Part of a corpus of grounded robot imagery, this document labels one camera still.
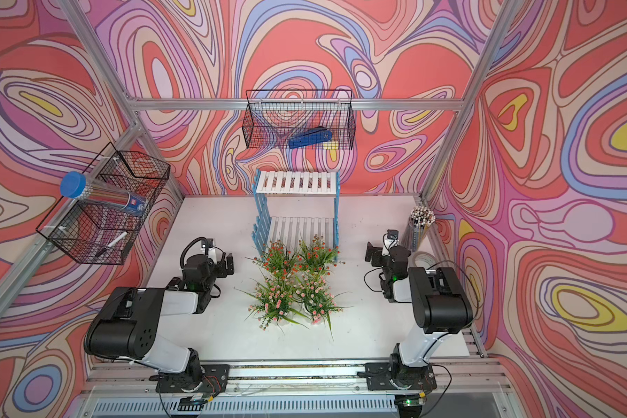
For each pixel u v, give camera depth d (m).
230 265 0.87
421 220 0.88
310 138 0.90
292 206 1.18
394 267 0.74
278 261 0.82
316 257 0.82
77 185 0.62
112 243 0.73
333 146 0.84
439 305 0.47
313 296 0.73
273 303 0.73
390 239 0.82
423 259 0.96
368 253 0.89
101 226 0.75
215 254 0.82
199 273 0.72
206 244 0.80
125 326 0.45
